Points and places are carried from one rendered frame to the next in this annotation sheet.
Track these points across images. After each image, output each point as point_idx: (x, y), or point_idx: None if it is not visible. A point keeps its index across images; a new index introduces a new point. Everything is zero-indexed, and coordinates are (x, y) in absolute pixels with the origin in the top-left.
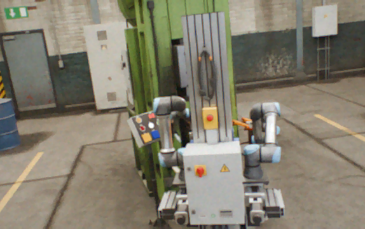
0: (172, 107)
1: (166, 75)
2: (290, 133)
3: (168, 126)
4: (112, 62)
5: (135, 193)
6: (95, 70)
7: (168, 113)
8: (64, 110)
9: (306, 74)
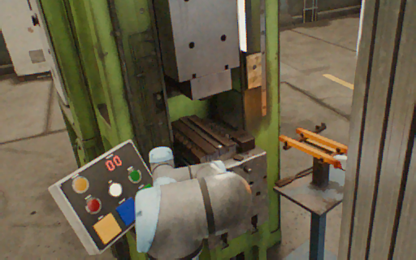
0: (212, 230)
1: (140, 51)
2: (305, 108)
3: None
4: None
5: (89, 258)
6: (6, 17)
7: (196, 250)
8: None
9: (290, 16)
